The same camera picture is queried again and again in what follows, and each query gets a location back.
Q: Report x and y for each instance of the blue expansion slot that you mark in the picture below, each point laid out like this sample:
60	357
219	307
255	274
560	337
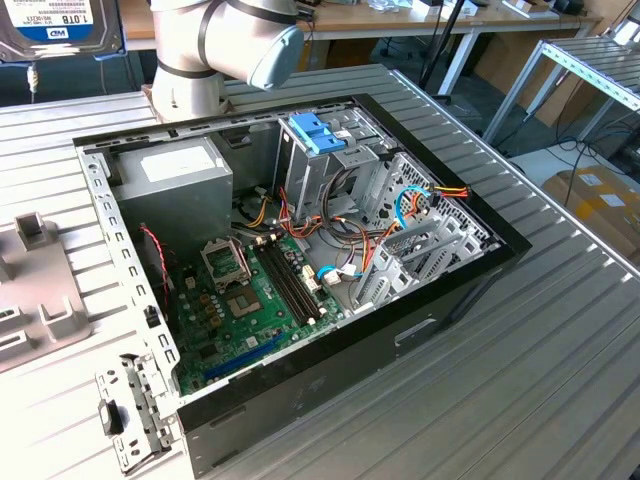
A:
245	357

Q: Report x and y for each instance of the black open PC case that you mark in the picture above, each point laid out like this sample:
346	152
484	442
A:
350	375

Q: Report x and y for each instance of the black RAM slot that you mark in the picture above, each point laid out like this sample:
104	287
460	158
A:
307	290
289	290
280	290
298	290

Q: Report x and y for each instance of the large cardboard box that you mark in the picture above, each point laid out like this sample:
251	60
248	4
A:
595	200

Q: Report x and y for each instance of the long wooden desk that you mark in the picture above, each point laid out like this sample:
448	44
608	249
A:
400	15

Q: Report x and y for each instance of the metal drive cage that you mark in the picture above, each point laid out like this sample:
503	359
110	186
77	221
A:
310	185

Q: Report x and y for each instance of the black tripod stand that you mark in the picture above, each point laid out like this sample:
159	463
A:
439	50

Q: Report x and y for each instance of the grey power supply unit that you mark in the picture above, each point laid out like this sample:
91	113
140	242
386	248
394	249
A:
175	200

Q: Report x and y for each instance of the blue empty drive carrier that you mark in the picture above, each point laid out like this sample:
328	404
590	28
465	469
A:
315	132

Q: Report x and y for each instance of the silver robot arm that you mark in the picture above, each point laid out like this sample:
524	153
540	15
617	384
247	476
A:
190	50

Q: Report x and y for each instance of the hard disk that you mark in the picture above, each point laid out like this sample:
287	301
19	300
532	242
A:
55	35

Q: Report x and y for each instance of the metal disk bay cage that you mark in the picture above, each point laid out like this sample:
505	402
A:
392	287

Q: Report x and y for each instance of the CPU socket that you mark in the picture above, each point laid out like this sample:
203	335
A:
242	302

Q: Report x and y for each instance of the green motherboard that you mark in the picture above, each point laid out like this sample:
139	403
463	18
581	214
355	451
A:
235	340

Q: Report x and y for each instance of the thin locking lever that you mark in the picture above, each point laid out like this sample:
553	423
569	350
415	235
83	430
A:
244	262

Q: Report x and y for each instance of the grey parts rack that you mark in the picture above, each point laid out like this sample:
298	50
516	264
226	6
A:
45	280

